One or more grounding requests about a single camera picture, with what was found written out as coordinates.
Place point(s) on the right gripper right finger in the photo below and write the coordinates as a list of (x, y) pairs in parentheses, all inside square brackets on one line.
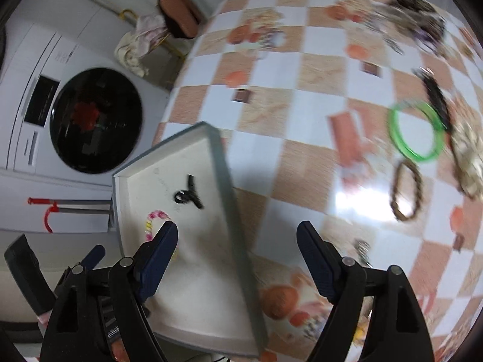
[(322, 260)]

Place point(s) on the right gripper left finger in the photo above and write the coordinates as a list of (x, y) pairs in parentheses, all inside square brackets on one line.
[(152, 259)]

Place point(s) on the silver hair clip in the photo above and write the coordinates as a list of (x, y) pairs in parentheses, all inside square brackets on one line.
[(362, 249)]

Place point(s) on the small black hair clip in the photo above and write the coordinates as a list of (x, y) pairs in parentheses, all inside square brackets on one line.
[(190, 195)]

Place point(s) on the green bangle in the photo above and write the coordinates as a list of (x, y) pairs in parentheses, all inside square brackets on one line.
[(415, 131)]

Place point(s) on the cream satin scrunchie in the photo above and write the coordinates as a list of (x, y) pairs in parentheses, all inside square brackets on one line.
[(466, 143)]

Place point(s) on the white tray box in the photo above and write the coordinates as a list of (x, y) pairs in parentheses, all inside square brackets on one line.
[(207, 299)]

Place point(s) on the white washing machine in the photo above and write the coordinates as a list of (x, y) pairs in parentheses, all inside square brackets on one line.
[(70, 113)]

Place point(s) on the checkered tablecloth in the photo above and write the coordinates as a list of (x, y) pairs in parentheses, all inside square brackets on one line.
[(300, 90)]

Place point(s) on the black beaded barrette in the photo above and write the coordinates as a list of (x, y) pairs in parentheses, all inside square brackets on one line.
[(435, 96)]

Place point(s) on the cream cloth bag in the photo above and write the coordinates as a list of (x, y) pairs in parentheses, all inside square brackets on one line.
[(138, 43)]

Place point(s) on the brown slipper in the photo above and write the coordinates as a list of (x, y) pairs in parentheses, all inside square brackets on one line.
[(183, 18)]

